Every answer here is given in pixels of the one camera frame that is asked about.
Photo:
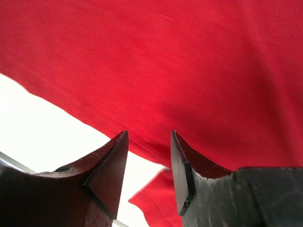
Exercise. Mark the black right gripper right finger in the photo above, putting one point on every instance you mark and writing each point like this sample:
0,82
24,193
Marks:
209,195

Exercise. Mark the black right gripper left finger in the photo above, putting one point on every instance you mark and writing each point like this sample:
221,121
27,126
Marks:
59,196

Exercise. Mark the dark red t shirt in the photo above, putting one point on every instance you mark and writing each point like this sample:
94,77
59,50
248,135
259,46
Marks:
227,75

